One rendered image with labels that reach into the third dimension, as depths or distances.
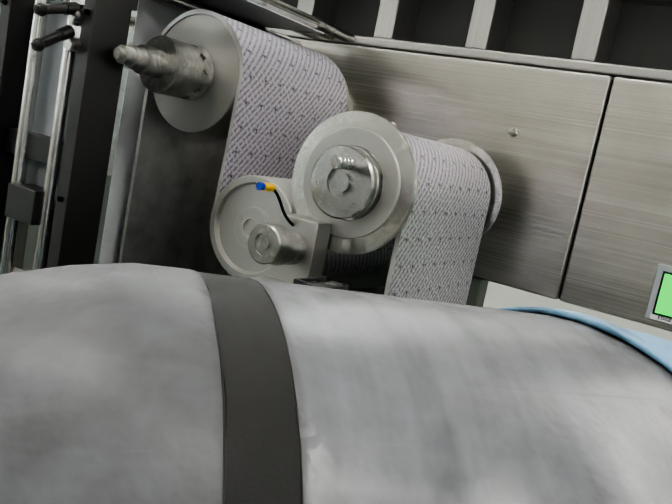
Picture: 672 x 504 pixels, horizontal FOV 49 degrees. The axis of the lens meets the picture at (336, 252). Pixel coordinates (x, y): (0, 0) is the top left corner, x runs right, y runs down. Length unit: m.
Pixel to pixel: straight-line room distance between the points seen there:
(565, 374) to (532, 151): 0.88
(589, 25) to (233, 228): 0.53
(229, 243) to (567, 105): 0.48
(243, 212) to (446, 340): 0.70
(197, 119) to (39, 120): 0.18
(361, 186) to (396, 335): 0.59
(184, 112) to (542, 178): 0.48
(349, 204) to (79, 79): 0.32
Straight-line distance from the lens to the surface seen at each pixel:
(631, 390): 0.18
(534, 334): 0.18
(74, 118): 0.85
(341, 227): 0.76
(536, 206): 1.03
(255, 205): 0.84
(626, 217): 1.01
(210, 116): 0.90
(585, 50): 1.05
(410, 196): 0.73
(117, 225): 1.02
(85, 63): 0.84
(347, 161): 0.73
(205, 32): 0.92
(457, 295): 0.94
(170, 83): 0.87
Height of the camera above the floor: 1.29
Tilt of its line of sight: 8 degrees down
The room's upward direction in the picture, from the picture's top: 11 degrees clockwise
